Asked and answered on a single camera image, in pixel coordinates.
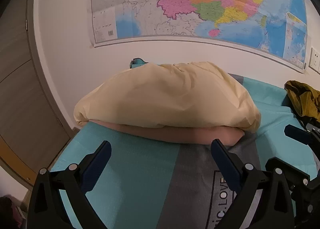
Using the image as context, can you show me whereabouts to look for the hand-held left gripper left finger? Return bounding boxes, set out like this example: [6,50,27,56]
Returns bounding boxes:
[26,140,112,229]

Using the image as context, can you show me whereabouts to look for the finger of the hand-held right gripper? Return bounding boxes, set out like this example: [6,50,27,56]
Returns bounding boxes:
[284,124,320,144]
[265,157,312,188]

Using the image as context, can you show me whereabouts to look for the pink garment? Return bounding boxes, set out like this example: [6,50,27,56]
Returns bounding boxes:
[96,121,246,147]

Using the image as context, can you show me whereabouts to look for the white wall socket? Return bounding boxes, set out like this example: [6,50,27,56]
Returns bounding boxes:
[309,47,320,72]

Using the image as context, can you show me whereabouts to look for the olive brown garment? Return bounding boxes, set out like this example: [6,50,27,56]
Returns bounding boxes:
[284,80,320,117]

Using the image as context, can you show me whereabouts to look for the dark cloth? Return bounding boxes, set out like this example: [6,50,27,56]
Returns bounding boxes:
[0,195,27,229]

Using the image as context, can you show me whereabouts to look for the brown wooden door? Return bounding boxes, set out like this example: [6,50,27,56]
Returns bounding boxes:
[0,0,76,190]

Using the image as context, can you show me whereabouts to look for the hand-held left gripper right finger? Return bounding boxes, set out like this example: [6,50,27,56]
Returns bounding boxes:
[210,139,297,229]

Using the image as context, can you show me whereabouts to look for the teal patterned bed sheet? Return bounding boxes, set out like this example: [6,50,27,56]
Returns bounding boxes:
[50,58,320,229]

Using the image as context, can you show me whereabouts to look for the cream large garment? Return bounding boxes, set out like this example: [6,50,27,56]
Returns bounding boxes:
[73,61,262,133]

